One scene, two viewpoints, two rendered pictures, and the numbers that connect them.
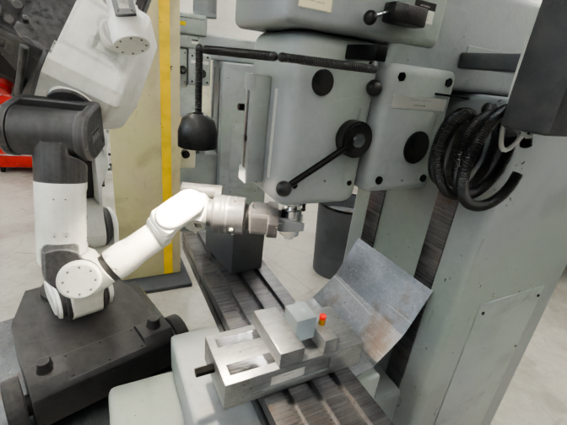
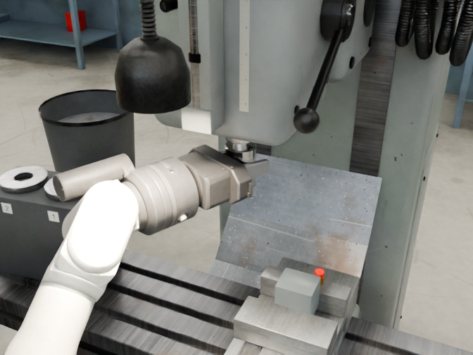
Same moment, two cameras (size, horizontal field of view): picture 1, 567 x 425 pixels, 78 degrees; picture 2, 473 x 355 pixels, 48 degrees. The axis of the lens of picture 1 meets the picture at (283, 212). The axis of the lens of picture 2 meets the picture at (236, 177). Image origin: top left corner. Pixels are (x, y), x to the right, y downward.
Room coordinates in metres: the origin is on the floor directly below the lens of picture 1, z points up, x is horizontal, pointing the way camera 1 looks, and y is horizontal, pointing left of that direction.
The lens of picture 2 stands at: (0.21, 0.40, 1.60)
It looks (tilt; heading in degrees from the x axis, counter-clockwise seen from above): 29 degrees down; 323
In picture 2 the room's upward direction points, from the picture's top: straight up
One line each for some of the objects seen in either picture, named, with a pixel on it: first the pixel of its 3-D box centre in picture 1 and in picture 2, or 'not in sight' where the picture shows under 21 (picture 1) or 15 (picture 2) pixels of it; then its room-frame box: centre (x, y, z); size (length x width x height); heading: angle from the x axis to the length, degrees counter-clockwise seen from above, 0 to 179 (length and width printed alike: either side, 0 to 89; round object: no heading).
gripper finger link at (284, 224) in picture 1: (290, 226); (254, 172); (0.73, -0.02, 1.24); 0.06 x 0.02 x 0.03; 94
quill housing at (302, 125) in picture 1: (305, 120); (242, 0); (0.77, -0.02, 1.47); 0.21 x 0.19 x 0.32; 29
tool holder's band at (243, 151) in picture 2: (291, 209); (240, 147); (0.77, -0.02, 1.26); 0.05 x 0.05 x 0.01
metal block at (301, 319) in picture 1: (299, 321); (297, 296); (0.68, -0.07, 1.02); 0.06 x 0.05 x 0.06; 29
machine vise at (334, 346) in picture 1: (285, 343); (289, 334); (0.66, -0.04, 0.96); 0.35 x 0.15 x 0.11; 119
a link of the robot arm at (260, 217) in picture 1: (251, 217); (191, 184); (0.76, 0.07, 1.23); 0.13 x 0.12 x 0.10; 4
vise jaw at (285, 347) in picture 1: (277, 335); (285, 329); (0.65, -0.02, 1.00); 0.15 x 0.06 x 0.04; 29
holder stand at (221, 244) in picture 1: (234, 232); (54, 224); (1.13, 0.17, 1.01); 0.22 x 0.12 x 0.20; 37
